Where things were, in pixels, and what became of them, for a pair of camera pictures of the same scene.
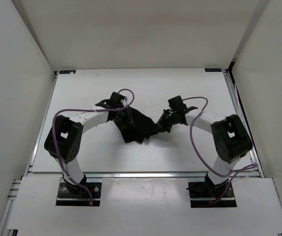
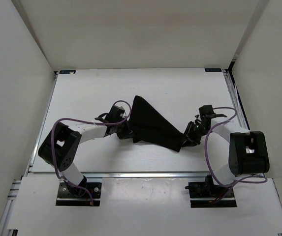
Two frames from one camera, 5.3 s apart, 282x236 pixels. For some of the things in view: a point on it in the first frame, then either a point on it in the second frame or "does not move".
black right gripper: (161, 123) to (192, 140)
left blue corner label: (67, 72) does not move
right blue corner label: (213, 70) does not move
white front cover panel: (147, 204) does not move
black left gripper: (130, 118) to (127, 133)
